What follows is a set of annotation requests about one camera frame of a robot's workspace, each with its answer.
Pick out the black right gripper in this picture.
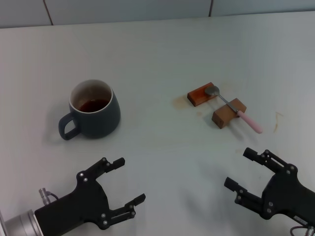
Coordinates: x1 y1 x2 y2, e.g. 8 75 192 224
223 147 315 228

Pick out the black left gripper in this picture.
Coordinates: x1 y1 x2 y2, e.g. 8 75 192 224
34 157 146 236

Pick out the light brown wooden rest block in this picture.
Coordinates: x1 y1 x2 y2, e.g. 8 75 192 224
212 97 247 129

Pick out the grey ceramic cup with tea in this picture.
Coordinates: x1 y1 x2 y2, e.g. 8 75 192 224
58 79 122 141

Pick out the reddish wooden block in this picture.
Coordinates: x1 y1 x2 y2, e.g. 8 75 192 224
187 82 220 107

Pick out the left gripper cable with plug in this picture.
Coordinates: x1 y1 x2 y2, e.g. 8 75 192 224
38 187 59 207

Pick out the pink handled metal spoon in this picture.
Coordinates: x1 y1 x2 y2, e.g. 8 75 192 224
204 86 263 134

